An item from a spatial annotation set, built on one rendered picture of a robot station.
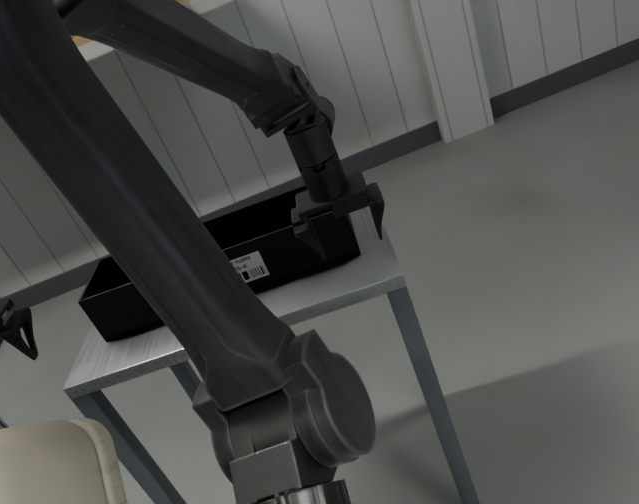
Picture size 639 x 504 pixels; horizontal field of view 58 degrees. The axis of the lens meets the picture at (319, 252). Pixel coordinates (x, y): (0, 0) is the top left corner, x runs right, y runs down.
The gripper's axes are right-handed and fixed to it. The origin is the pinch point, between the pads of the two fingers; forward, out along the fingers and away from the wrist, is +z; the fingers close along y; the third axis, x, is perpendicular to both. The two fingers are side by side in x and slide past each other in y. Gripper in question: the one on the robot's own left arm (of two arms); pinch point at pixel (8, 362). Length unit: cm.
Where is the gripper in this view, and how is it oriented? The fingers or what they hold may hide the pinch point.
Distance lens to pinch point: 105.8
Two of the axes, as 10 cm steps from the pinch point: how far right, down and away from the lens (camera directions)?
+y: -9.4, 3.2, 1.0
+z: 3.2, 8.0, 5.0
